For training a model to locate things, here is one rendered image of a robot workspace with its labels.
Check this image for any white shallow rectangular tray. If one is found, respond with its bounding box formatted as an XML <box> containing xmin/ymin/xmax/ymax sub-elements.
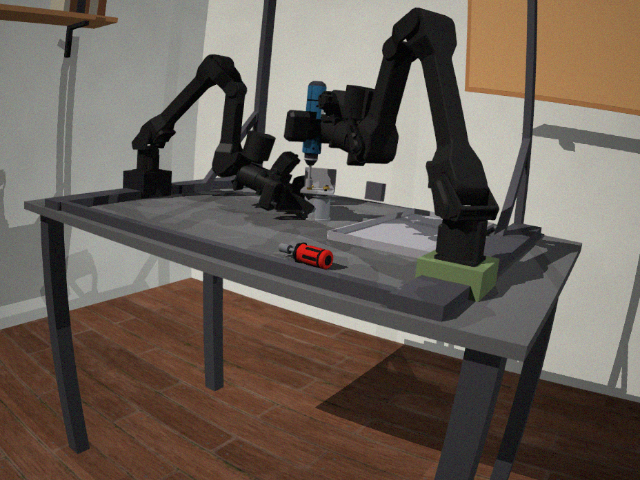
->
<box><xmin>327</xmin><ymin>208</ymin><xmax>443</xmax><ymax>258</ymax></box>

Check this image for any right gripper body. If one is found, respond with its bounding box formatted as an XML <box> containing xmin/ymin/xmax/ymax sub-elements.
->
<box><xmin>254</xmin><ymin>168</ymin><xmax>305</xmax><ymax>211</ymax></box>

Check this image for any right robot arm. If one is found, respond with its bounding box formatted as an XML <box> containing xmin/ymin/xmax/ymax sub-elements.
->
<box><xmin>132</xmin><ymin>54</ymin><xmax>301</xmax><ymax>191</ymax></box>

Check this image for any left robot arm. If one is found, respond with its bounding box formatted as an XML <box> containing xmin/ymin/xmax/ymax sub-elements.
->
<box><xmin>318</xmin><ymin>8</ymin><xmax>499</xmax><ymax>267</ymax></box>

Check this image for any blue electric nut driver barrel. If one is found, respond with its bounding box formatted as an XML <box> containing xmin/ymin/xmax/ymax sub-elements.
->
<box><xmin>302</xmin><ymin>81</ymin><xmax>327</xmax><ymax>188</ymax></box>

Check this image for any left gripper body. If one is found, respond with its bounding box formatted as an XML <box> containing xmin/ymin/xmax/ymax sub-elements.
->
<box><xmin>284</xmin><ymin>110</ymin><xmax>348</xmax><ymax>148</ymax></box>

